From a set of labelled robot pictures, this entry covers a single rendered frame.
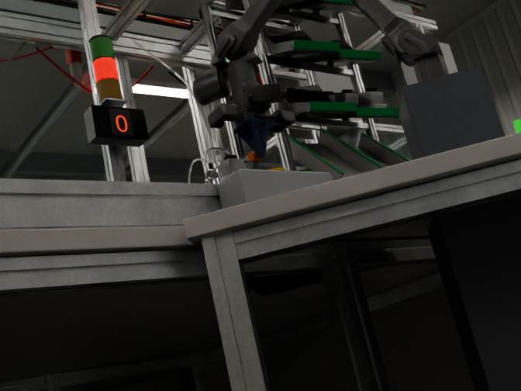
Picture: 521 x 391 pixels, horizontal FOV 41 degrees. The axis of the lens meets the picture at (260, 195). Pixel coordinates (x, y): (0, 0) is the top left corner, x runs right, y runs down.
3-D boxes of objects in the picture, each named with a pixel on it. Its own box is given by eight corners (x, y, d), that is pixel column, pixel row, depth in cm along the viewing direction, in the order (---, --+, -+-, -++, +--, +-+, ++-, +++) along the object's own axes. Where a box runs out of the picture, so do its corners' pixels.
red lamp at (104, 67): (123, 78, 150) (119, 58, 152) (101, 75, 147) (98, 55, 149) (112, 89, 154) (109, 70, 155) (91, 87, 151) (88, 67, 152)
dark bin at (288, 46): (339, 53, 169) (339, 21, 169) (294, 50, 163) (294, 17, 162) (279, 63, 194) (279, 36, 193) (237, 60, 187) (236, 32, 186)
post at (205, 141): (263, 331, 272) (194, 20, 311) (245, 334, 266) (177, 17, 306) (257, 334, 275) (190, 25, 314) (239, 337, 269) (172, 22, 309)
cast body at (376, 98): (387, 115, 174) (387, 87, 173) (374, 115, 171) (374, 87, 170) (362, 116, 180) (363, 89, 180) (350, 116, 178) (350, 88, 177)
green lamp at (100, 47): (119, 57, 152) (115, 38, 153) (98, 54, 149) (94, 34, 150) (109, 69, 155) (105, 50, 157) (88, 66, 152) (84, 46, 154)
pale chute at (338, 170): (385, 188, 158) (390, 170, 156) (337, 192, 151) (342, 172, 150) (319, 144, 180) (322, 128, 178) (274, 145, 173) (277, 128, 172)
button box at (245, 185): (339, 202, 126) (331, 171, 127) (246, 202, 112) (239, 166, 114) (314, 216, 131) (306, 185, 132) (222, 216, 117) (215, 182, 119)
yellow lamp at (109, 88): (127, 99, 149) (123, 78, 150) (105, 97, 146) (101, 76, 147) (116, 109, 153) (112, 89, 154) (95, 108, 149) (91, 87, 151)
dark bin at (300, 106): (357, 112, 165) (357, 81, 164) (310, 112, 158) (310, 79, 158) (292, 115, 189) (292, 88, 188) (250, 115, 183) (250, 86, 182)
